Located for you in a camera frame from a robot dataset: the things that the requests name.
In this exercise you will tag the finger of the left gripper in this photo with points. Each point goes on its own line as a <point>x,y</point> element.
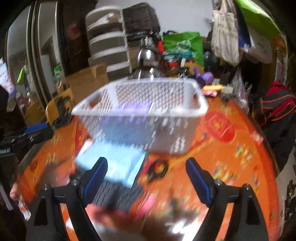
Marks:
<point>36,127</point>

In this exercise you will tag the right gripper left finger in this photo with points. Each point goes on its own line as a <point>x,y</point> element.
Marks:
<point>46,222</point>

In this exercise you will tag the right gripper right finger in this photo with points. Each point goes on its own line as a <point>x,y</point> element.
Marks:
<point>247,220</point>

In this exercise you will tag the dark mesh fabric pouch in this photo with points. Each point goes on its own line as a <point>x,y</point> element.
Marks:
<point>115,196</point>

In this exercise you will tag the light blue tissue pack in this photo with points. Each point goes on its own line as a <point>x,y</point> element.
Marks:
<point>124,162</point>

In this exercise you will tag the person's left hand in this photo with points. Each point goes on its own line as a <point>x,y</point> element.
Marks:
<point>15,192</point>

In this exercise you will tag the yellow chair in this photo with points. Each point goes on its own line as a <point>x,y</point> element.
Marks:
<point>58,110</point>

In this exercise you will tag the brown cardboard box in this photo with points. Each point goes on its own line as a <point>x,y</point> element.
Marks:
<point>86,81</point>

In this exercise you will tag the pink packet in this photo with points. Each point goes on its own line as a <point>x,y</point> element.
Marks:
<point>132,221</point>

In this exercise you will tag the orange floral tablecloth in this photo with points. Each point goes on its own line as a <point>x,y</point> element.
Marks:
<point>227,143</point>

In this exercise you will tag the grey plastic drawer tower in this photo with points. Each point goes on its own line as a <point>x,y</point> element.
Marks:
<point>107,41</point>

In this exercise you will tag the white perforated plastic basket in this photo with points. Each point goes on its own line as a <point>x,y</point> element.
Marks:
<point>158,115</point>

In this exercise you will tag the red black striped garment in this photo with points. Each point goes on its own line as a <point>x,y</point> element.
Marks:
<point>277,103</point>

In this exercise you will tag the stainless steel kettle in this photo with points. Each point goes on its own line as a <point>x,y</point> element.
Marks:
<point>147,62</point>

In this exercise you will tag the green shopping bag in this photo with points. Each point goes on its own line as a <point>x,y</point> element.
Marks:
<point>187,45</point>

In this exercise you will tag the beige canvas tote bag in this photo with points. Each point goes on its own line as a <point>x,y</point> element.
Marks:
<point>224,41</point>

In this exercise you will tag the lime green bag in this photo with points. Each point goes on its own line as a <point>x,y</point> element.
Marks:
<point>257,18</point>

